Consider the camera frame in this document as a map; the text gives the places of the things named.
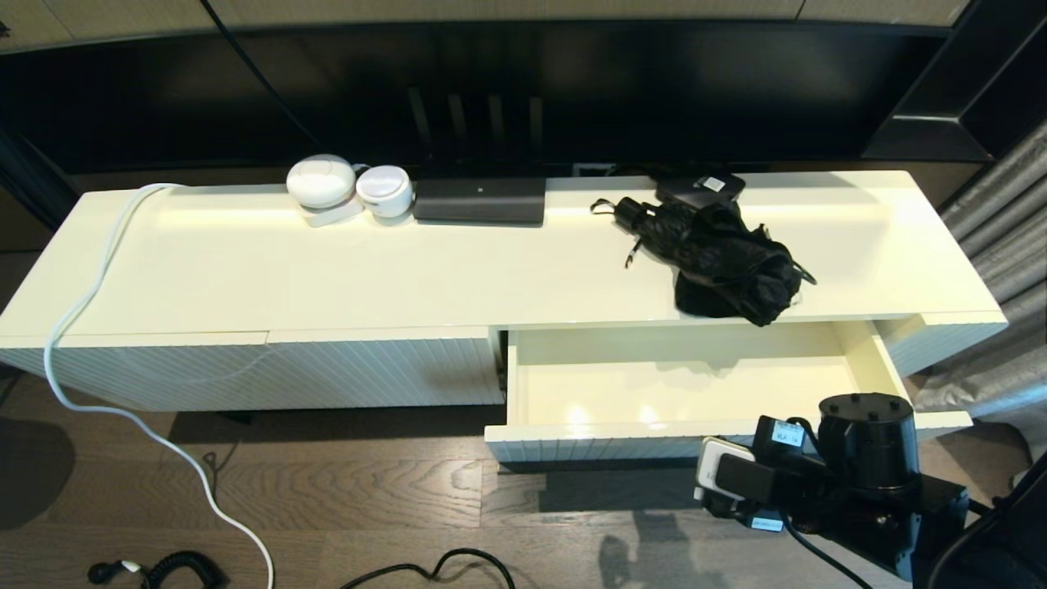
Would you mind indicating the white fluted drawer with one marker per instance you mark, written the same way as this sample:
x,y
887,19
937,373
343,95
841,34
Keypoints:
x,y
654,384

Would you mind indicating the black shelf unit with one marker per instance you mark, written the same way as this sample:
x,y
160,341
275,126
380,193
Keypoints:
x,y
981,82
33,180

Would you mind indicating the grey curtain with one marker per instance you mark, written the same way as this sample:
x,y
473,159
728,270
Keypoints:
x,y
1006,204

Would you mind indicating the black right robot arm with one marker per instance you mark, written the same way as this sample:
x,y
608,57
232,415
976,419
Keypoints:
x,y
900,491

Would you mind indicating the white flat device base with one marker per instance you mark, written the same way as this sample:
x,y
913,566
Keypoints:
x,y
331,218

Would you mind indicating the small white round device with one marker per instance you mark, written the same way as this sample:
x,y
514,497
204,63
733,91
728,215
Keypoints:
x,y
384,192

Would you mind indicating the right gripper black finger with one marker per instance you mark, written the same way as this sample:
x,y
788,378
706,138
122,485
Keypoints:
x,y
757,521
781,433

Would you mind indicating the large white dome device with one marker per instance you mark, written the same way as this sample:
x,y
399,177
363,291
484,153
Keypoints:
x,y
321,182

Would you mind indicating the black router with antennas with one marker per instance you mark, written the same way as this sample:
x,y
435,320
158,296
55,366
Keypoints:
x,y
478,200

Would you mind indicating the black television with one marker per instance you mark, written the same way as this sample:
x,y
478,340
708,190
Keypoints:
x,y
572,98

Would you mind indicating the white TV cabinet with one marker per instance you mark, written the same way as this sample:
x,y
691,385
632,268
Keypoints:
x,y
327,272

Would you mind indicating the black box with white label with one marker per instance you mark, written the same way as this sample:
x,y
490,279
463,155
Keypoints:
x,y
695,186

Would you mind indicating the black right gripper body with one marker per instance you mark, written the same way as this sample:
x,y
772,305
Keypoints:
x,y
797,491

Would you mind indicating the black umbrella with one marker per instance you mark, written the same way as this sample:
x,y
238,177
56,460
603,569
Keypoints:
x,y
720,262

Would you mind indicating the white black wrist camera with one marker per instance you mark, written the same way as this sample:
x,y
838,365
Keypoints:
x,y
724,478

